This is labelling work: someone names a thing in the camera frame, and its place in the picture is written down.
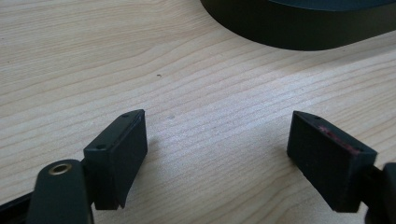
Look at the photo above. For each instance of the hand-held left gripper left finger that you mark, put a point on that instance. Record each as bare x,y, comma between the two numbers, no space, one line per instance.
116,161

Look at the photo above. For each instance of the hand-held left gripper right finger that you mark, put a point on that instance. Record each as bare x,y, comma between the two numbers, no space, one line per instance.
327,161

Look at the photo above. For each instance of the black round-cornered tray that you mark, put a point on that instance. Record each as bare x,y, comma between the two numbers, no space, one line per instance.
299,26

